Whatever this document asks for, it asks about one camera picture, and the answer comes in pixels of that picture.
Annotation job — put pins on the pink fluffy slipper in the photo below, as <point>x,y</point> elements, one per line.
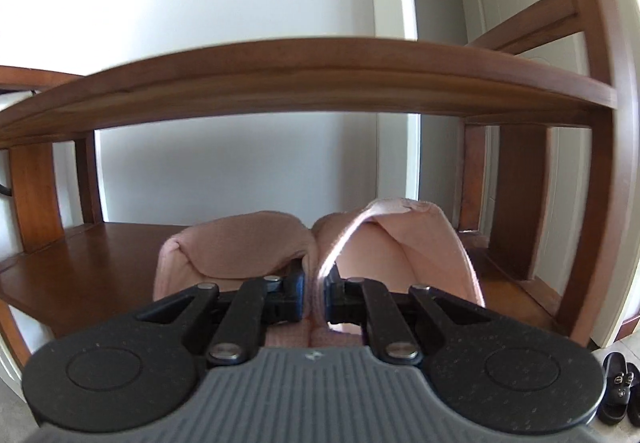
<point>240,243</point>
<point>415,248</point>

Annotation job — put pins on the black buckled sandal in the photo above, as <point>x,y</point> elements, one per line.
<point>635,388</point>
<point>612,398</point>

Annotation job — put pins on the wooden shoe rack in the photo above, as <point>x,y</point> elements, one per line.
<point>300,68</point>

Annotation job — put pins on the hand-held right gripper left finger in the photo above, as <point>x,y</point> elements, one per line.
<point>287,303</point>

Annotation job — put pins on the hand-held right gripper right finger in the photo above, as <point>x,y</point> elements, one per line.
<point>340,303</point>

